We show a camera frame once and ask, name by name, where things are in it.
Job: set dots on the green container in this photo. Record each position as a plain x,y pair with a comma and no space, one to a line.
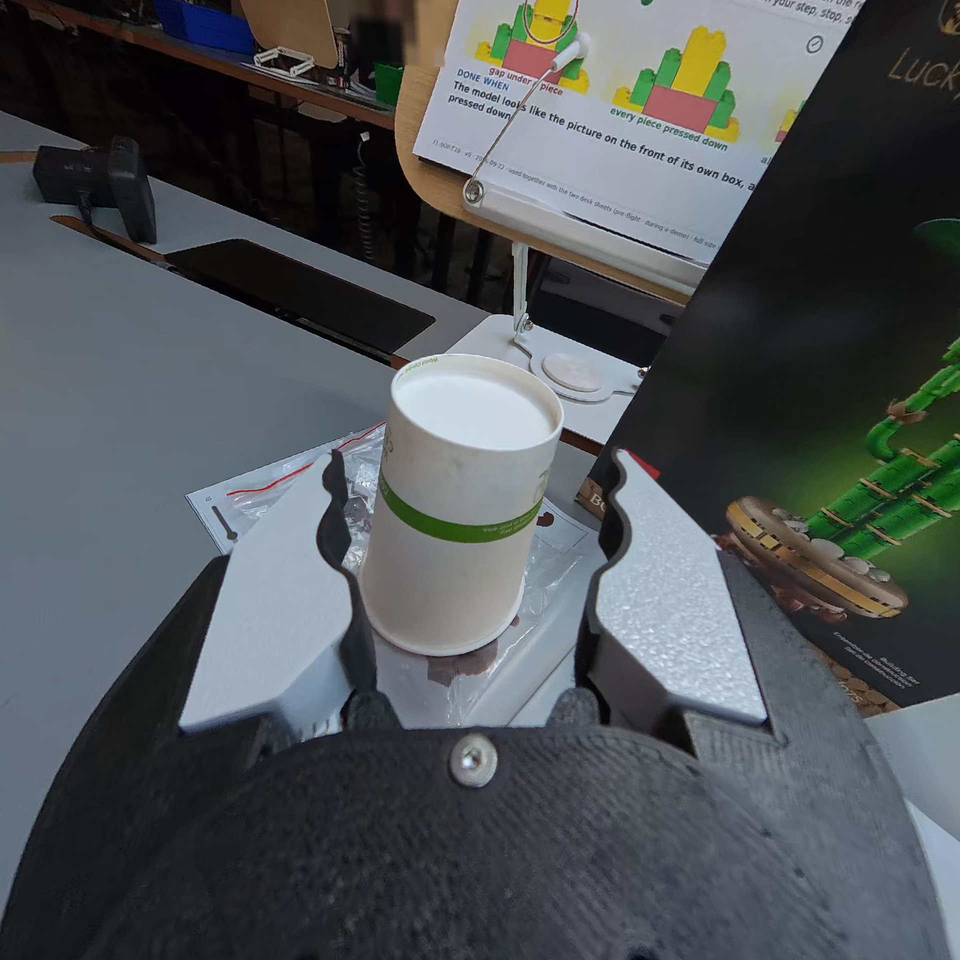
388,84

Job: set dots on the clear plastic zip bag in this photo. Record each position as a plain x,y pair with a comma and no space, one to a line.
262,501

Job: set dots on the white document stand wooden board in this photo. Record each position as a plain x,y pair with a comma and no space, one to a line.
495,337

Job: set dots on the open instruction booklet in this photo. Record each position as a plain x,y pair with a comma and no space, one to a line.
206,517

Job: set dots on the black electronic box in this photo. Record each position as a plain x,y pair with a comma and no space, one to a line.
120,187

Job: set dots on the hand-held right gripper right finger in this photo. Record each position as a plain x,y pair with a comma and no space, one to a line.
667,622

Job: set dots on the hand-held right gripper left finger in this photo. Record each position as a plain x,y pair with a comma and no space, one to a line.
270,622

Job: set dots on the black bamboo toy box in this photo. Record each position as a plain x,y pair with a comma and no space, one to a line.
787,300

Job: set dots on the blue storage bin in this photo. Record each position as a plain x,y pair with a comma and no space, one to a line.
202,22

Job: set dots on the printed instruction sheet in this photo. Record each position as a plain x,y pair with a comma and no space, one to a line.
600,165

